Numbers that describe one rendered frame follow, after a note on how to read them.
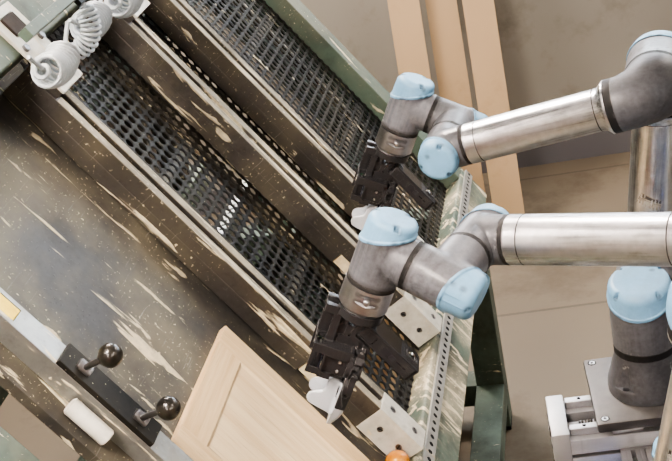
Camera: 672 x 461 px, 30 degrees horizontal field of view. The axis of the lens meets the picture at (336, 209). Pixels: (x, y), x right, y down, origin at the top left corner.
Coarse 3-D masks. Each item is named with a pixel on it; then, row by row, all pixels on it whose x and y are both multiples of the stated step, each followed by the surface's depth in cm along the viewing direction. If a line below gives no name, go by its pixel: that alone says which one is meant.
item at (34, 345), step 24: (0, 288) 193; (0, 312) 189; (24, 312) 194; (0, 336) 191; (24, 336) 190; (48, 336) 194; (24, 360) 192; (48, 360) 192; (48, 384) 194; (72, 384) 193; (96, 408) 194; (120, 432) 196; (144, 456) 197; (168, 456) 198
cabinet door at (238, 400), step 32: (224, 352) 231; (224, 384) 225; (256, 384) 233; (288, 384) 241; (192, 416) 212; (224, 416) 220; (256, 416) 227; (288, 416) 235; (320, 416) 242; (192, 448) 207; (224, 448) 214; (256, 448) 221; (288, 448) 228; (320, 448) 236; (352, 448) 244
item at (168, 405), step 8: (160, 400) 188; (168, 400) 187; (176, 400) 188; (160, 408) 187; (168, 408) 187; (176, 408) 187; (136, 416) 196; (144, 416) 195; (152, 416) 193; (160, 416) 188; (168, 416) 187; (176, 416) 188; (144, 424) 196
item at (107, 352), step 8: (104, 344) 186; (112, 344) 185; (104, 352) 184; (112, 352) 184; (120, 352) 185; (80, 360) 194; (96, 360) 189; (104, 360) 184; (112, 360) 184; (120, 360) 185; (80, 368) 193; (88, 368) 192; (88, 376) 194
